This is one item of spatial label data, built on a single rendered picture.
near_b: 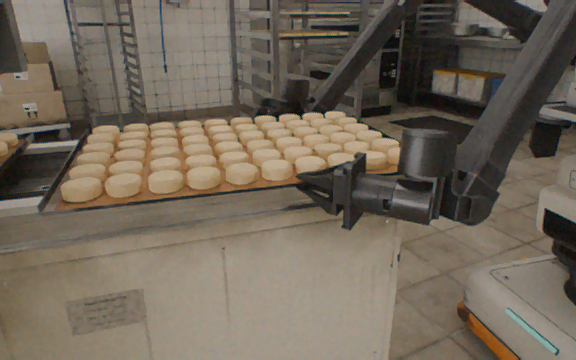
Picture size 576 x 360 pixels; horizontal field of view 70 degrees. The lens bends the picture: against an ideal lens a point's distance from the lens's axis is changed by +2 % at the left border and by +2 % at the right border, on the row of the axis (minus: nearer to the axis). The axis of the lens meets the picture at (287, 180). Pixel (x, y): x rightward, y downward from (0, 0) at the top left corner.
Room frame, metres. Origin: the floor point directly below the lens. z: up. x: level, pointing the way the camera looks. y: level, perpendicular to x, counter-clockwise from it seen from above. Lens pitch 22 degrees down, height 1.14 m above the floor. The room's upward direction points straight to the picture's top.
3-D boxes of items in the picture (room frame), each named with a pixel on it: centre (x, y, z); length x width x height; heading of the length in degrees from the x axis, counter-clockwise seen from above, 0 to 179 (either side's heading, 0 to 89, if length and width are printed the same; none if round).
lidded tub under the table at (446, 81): (5.27, -2.10, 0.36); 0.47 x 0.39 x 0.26; 116
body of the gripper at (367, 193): (0.54, -0.12, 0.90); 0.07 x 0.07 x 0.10; 62
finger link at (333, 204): (0.57, -0.06, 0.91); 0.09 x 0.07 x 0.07; 62
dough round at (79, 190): (0.53, 0.29, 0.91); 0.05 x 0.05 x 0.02
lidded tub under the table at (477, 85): (4.92, -2.29, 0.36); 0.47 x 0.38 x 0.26; 117
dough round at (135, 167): (0.61, 0.26, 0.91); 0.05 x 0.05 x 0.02
